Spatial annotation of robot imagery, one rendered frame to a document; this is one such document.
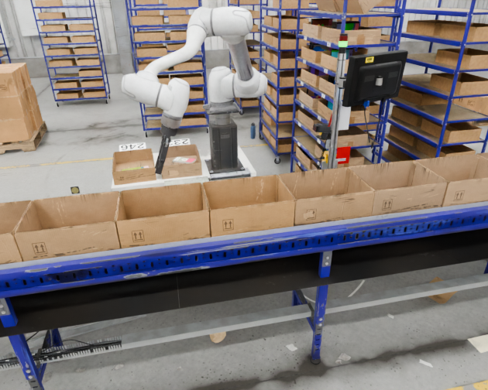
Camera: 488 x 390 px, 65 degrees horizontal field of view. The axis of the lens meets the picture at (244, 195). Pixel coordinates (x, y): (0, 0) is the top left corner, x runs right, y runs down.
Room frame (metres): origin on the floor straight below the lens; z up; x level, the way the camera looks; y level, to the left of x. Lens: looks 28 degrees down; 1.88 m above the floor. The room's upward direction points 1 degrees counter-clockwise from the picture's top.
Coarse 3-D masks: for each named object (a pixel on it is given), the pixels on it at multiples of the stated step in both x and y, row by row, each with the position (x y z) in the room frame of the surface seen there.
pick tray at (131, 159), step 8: (120, 152) 2.70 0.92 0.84; (128, 152) 2.72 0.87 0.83; (136, 152) 2.73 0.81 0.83; (144, 152) 2.75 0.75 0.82; (152, 152) 2.66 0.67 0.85; (112, 160) 2.52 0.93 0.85; (120, 160) 2.70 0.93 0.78; (128, 160) 2.71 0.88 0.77; (136, 160) 2.73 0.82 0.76; (144, 160) 2.74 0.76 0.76; (152, 160) 2.74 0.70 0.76; (112, 168) 2.39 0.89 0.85; (120, 168) 2.60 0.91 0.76; (128, 168) 2.59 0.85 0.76; (144, 168) 2.38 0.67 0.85; (152, 168) 2.39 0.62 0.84; (120, 176) 2.34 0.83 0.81; (128, 176) 2.35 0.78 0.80; (136, 176) 2.36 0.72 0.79; (144, 176) 2.38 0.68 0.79; (152, 176) 2.39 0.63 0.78; (120, 184) 2.33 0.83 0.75
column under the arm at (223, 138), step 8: (232, 120) 2.70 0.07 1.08; (216, 128) 2.54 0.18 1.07; (224, 128) 2.55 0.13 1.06; (232, 128) 2.56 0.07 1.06; (216, 136) 2.53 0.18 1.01; (224, 136) 2.55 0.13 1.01; (232, 136) 2.56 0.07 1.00; (216, 144) 2.53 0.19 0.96; (224, 144) 2.55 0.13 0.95; (232, 144) 2.56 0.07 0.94; (216, 152) 2.53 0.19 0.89; (224, 152) 2.54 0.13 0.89; (232, 152) 2.56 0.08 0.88; (208, 160) 2.71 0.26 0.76; (216, 160) 2.53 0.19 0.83; (224, 160) 2.54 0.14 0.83; (232, 160) 2.56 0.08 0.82; (208, 168) 2.57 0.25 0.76; (216, 168) 2.53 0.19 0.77; (224, 168) 2.54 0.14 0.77; (232, 168) 2.56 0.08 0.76; (240, 168) 2.56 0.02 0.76
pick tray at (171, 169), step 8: (192, 144) 2.83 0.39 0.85; (168, 152) 2.79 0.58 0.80; (176, 152) 2.80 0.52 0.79; (184, 152) 2.82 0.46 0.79; (192, 152) 2.83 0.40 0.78; (168, 160) 2.73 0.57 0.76; (200, 160) 2.53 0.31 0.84; (168, 168) 2.42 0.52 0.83; (176, 168) 2.43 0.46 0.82; (184, 168) 2.44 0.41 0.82; (192, 168) 2.45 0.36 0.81; (200, 168) 2.46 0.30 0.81; (168, 176) 2.42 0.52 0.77; (176, 176) 2.43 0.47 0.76; (184, 176) 2.44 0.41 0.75
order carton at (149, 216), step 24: (120, 192) 1.63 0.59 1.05; (144, 192) 1.67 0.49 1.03; (168, 192) 1.70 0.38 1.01; (192, 192) 1.72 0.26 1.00; (120, 216) 1.49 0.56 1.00; (144, 216) 1.67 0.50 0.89; (168, 216) 1.41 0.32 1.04; (192, 216) 1.43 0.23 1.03; (120, 240) 1.37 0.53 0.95; (144, 240) 1.39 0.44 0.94; (168, 240) 1.41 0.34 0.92
